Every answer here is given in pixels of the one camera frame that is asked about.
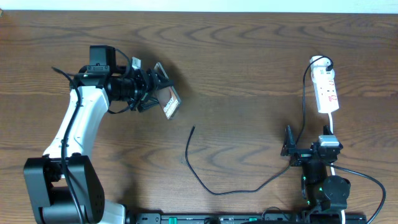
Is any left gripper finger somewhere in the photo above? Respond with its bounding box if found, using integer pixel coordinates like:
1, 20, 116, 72
137, 98, 159, 113
152, 69, 174, 90

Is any Galaxy smartphone with brown screen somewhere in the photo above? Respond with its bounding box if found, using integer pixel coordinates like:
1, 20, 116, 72
154, 62, 182, 119

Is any black charger cable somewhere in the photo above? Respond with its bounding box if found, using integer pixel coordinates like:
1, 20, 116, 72
185, 55, 335, 196

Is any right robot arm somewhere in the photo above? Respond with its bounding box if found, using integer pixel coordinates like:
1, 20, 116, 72
280, 126, 351, 217

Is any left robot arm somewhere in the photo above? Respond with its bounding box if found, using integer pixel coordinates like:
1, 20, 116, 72
23, 63, 180, 223

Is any white power strip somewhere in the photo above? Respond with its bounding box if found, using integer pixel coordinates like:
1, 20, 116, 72
310, 55, 339, 114

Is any black mounting rail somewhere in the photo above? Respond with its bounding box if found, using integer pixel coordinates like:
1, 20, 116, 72
133, 212, 368, 224

